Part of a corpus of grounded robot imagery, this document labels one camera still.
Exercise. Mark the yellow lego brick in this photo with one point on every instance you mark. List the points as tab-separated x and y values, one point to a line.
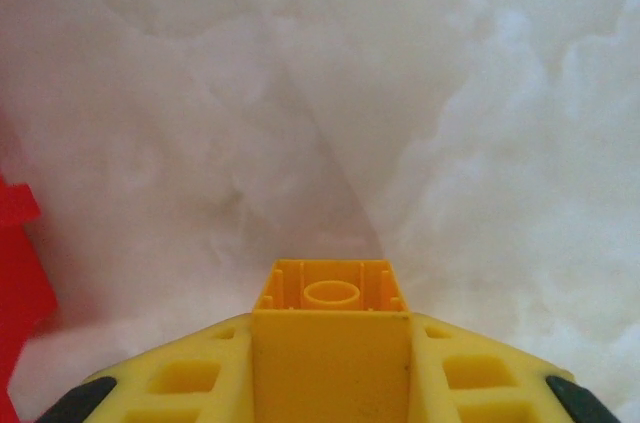
330	368

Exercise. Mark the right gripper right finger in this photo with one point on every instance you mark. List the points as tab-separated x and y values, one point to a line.
480	393

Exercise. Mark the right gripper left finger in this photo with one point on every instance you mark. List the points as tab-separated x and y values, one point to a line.
165	393

